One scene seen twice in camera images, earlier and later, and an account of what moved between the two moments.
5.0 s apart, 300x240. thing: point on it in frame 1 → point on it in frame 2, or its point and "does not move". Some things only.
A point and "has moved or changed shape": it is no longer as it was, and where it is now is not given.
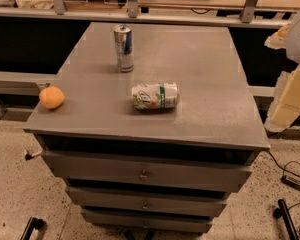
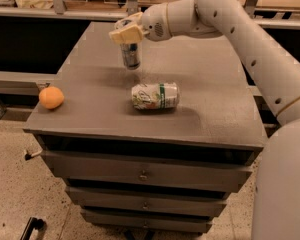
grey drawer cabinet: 160,148 does not move
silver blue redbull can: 123,34 has moved or changed shape
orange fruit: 51,97 does not move
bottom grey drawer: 172,221 does not move
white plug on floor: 30,156 does not move
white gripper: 299,39 → 155,22
